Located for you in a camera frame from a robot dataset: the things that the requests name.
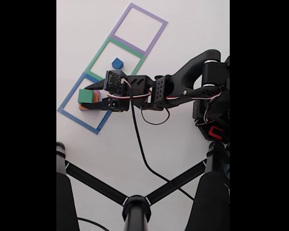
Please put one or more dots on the orange block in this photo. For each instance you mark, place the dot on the orange block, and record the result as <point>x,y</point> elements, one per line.
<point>95,96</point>

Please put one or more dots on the green block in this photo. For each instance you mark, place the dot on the green block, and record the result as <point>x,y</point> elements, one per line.
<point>85,95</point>

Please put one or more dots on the small blue cube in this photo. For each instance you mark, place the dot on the small blue cube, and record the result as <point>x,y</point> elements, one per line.
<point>117,63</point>

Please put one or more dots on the black tripod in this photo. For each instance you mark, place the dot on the black tripod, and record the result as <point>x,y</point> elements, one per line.
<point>136,211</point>

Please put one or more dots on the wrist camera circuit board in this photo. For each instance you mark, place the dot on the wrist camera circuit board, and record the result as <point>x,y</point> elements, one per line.
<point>113,81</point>

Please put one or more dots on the blue tape square frame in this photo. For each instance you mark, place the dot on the blue tape square frame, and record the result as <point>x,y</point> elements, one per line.
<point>72,92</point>

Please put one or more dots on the green tape square frame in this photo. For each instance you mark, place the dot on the green tape square frame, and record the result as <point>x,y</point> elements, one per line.
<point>98,55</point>

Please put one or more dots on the purple tape square frame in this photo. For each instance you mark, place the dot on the purple tape square frame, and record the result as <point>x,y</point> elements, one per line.
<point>149,14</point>

